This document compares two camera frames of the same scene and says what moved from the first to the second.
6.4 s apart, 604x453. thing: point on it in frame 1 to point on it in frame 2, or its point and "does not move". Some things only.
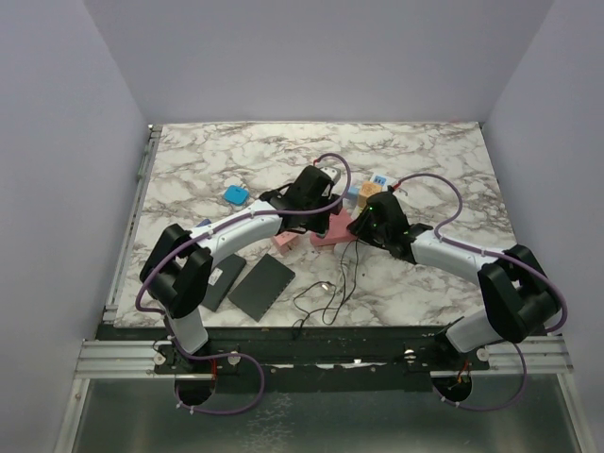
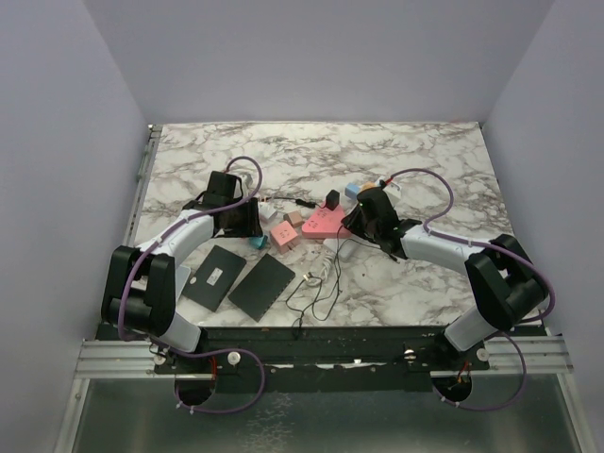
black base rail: [315, 359] does not move
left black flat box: [222, 276] does not move
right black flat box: [261, 288] does not move
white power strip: [382, 180] to [344, 249]
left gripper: [318, 226] to [251, 226]
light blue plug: [353, 192] does not move
